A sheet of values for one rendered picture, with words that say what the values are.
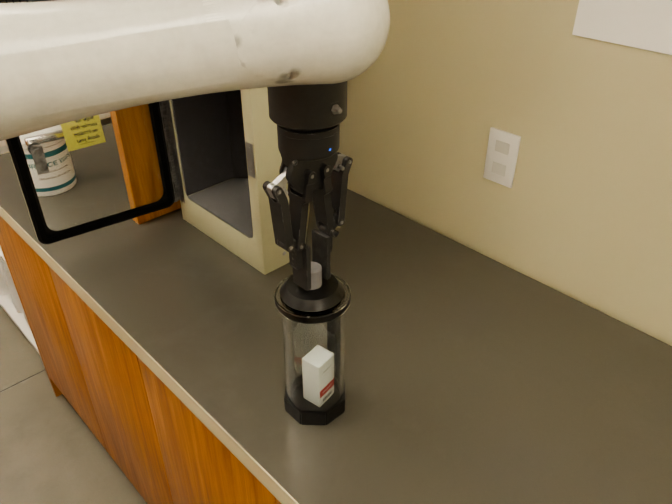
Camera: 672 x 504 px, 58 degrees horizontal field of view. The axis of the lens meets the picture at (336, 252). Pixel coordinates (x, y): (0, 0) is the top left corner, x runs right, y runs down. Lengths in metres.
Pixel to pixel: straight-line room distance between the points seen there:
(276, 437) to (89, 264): 0.64
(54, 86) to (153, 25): 0.09
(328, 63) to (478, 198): 0.89
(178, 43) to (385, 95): 0.99
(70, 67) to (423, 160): 1.03
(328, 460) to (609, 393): 0.48
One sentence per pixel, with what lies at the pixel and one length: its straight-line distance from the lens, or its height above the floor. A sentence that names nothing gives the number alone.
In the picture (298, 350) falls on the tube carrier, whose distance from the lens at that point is 0.89.
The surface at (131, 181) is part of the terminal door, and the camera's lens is 1.42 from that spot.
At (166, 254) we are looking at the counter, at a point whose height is 0.94.
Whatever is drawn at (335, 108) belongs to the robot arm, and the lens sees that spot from 0.70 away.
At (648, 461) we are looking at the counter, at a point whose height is 0.94.
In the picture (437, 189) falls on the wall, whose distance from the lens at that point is 1.45.
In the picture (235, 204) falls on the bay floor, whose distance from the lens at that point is 1.41.
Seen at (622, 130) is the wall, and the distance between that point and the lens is 1.18.
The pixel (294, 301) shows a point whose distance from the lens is 0.84.
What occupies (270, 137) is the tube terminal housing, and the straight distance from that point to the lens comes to 1.17.
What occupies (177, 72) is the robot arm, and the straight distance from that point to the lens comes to 0.53.
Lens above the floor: 1.70
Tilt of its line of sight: 34 degrees down
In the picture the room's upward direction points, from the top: straight up
